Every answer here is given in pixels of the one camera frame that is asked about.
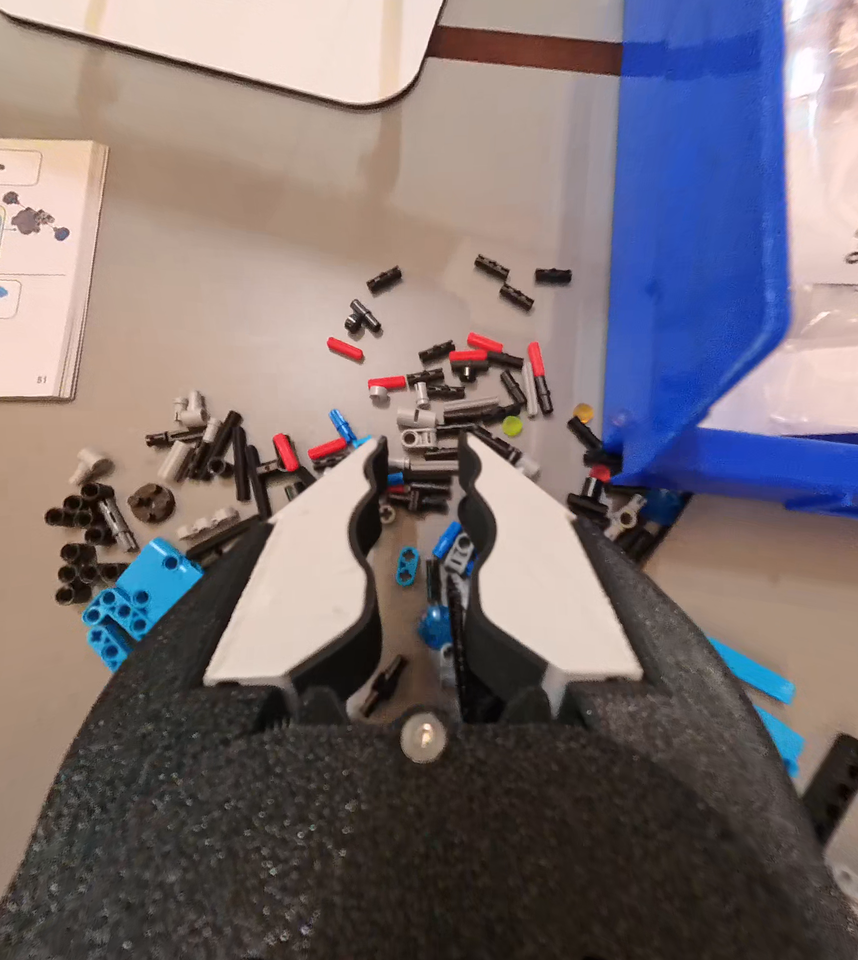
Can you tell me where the blue bin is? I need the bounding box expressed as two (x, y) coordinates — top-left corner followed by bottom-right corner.
(601, 0), (858, 524)

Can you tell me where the white stand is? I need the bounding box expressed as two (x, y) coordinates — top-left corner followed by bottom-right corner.
(0, 0), (448, 108)

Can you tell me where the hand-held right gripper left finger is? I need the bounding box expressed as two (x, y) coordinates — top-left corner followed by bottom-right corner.
(204, 437), (390, 709)

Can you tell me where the long light blue beam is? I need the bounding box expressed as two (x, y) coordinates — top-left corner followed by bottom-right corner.
(706, 636), (797, 708)

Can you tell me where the pile of small building parts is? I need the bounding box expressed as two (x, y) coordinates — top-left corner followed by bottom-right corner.
(45, 255), (692, 721)

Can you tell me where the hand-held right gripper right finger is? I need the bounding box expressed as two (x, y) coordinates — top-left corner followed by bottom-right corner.
(451, 433), (643, 723)

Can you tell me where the black holed beam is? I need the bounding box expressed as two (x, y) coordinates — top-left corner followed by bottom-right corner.
(804, 733), (858, 846)

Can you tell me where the instruction booklet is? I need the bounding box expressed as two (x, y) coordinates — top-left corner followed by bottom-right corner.
(0, 133), (109, 404)

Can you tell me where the large blue frame block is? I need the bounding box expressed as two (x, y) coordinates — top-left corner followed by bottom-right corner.
(82, 536), (206, 674)

